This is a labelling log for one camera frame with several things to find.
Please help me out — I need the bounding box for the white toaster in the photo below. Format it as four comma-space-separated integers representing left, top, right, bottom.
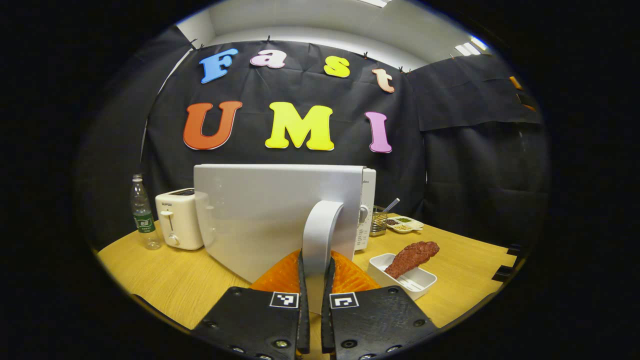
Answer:
155, 188, 205, 251

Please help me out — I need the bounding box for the clear plastic water bottle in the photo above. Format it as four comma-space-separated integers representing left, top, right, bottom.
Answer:
130, 174, 162, 251

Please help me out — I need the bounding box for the black backdrop cloth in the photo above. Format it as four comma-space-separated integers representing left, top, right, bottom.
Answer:
75, 25, 551, 251

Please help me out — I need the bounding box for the white divided seasoning dish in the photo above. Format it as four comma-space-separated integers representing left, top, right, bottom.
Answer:
386, 216, 425, 234

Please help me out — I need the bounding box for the white microwave oven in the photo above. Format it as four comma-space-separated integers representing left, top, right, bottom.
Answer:
193, 164, 377, 315

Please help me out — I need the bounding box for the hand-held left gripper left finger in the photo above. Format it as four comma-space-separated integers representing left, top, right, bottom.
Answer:
192, 250, 311, 360

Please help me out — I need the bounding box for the white rectangular tray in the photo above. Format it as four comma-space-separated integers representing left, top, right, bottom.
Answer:
367, 253, 437, 301

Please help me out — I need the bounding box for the metal wire basket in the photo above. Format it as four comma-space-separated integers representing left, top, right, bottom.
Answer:
370, 205, 390, 237

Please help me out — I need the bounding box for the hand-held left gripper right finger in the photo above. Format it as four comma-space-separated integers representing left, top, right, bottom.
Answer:
320, 250, 440, 360

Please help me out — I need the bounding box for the brown meat skewer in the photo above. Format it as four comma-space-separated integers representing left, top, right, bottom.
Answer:
384, 241, 441, 291

